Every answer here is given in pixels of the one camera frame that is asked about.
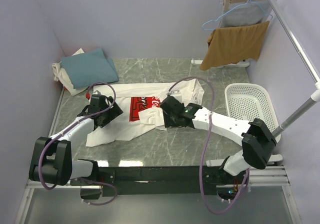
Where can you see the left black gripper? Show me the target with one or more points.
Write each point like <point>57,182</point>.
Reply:
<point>114,112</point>

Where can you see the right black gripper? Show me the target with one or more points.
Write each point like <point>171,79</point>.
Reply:
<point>168,122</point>

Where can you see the white t-shirt red print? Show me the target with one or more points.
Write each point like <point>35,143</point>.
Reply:
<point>140,103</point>

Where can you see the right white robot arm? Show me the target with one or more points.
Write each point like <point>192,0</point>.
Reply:
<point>254,137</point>

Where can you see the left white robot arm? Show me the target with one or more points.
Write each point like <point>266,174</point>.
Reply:
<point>52,160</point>

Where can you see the folded teal t-shirt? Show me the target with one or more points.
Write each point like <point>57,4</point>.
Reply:
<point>88,68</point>

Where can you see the folded cream t-shirt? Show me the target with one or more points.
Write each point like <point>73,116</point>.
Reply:
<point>60,75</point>

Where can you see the white perforated plastic basket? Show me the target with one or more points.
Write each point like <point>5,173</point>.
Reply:
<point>247,101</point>

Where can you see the brown t-shirt on rack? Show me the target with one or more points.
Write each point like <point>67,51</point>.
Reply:
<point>233,44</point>

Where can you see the grey garment on rack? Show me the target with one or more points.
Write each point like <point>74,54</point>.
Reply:
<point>242,15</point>

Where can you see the silver clothes rail stand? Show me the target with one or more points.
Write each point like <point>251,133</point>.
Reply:
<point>283,74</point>

